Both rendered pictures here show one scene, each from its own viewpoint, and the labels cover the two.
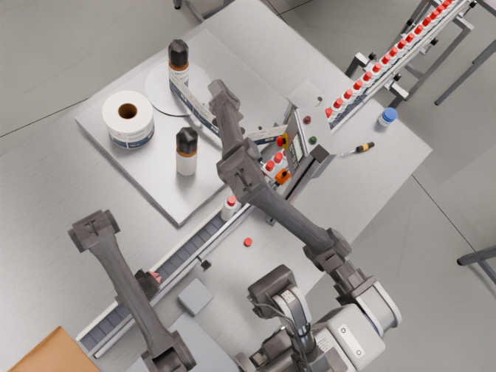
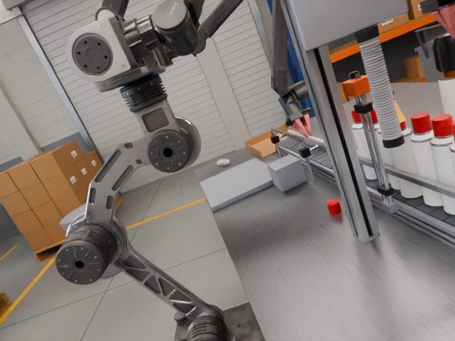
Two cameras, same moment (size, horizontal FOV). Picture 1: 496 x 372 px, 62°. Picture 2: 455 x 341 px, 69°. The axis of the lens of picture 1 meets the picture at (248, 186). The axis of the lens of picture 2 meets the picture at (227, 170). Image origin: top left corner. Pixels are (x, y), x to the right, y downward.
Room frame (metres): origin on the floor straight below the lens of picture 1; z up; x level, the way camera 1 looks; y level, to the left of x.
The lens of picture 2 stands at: (1.10, -0.70, 1.33)
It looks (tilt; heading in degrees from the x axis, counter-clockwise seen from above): 17 degrees down; 152
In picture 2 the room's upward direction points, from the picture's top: 23 degrees counter-clockwise
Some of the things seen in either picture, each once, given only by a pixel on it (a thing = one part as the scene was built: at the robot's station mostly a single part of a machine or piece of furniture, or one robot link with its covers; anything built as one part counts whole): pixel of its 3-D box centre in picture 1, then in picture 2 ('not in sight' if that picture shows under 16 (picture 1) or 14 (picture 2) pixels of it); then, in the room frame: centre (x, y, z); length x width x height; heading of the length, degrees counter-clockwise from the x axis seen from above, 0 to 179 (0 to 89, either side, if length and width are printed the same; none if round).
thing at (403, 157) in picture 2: not in sight; (404, 155); (0.69, -0.03, 0.98); 0.05 x 0.05 x 0.20
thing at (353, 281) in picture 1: (348, 279); (140, 36); (0.32, -0.35, 1.45); 0.09 x 0.08 x 0.12; 145
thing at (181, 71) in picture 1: (178, 67); not in sight; (1.04, 0.48, 1.04); 0.09 x 0.09 x 0.29
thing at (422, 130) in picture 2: (266, 173); (428, 160); (0.75, -0.05, 0.98); 0.05 x 0.05 x 0.20
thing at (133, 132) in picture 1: (129, 119); not in sight; (0.75, 0.57, 0.95); 0.20 x 0.20 x 0.14
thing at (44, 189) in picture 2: not in sight; (64, 193); (-3.72, -0.49, 0.57); 1.20 x 0.83 x 1.14; 148
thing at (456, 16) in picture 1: (384, 81); not in sight; (1.94, -0.56, 0.47); 1.17 x 0.36 x 0.95; 157
